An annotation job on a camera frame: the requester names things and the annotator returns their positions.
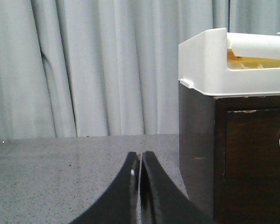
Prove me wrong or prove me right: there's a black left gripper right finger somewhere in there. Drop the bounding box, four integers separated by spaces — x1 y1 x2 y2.
140 151 215 224

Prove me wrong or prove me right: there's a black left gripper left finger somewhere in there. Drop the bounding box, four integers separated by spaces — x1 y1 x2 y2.
72 152 140 224

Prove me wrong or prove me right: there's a dark wooden drawer cabinet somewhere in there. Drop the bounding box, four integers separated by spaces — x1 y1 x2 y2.
178 84 280 224

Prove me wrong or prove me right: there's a white plastic tray on cabinet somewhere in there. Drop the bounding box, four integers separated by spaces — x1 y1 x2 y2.
178 28 280 96

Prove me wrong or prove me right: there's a grey pleated curtain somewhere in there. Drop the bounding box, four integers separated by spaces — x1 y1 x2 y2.
0 0 280 140

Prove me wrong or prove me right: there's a white roll in tray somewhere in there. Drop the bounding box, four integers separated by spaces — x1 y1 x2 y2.
227 33 280 60

